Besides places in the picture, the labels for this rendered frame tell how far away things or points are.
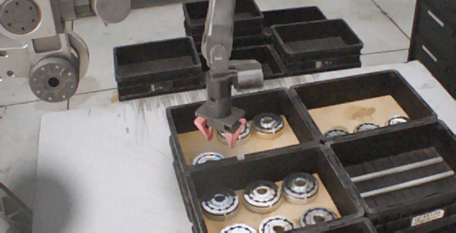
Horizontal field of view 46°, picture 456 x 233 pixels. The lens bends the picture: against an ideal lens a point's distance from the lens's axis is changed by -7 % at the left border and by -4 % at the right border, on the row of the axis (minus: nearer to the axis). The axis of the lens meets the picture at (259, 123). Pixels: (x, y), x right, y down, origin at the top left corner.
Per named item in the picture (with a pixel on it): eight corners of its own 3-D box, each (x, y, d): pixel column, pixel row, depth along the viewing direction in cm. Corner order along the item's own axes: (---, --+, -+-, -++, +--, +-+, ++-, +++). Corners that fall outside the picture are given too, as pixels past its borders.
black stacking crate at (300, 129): (186, 200, 159) (183, 170, 152) (168, 138, 182) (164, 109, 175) (318, 173, 168) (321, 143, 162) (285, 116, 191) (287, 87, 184)
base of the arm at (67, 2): (59, 19, 123) (50, -30, 116) (93, 13, 125) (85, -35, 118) (56, 36, 117) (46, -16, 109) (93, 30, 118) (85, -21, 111)
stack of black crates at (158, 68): (128, 155, 277) (115, 78, 250) (124, 120, 300) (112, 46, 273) (207, 142, 285) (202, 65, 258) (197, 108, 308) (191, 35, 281)
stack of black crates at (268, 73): (207, 142, 286) (203, 85, 265) (197, 107, 309) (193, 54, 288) (284, 129, 294) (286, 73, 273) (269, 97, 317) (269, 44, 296)
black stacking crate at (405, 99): (319, 173, 168) (322, 142, 162) (287, 116, 191) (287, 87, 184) (432, 147, 178) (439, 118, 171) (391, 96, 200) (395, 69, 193)
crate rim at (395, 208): (366, 221, 140) (366, 214, 138) (322, 148, 162) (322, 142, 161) (493, 186, 149) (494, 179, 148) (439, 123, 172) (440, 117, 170)
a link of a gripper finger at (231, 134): (221, 134, 144) (221, 103, 138) (247, 142, 141) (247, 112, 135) (208, 149, 139) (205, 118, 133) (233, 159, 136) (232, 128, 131)
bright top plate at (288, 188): (287, 200, 153) (287, 199, 153) (278, 175, 161) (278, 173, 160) (322, 195, 155) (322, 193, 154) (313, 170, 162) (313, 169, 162)
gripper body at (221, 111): (209, 104, 140) (208, 79, 135) (245, 116, 136) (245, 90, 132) (195, 118, 135) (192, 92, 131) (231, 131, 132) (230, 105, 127)
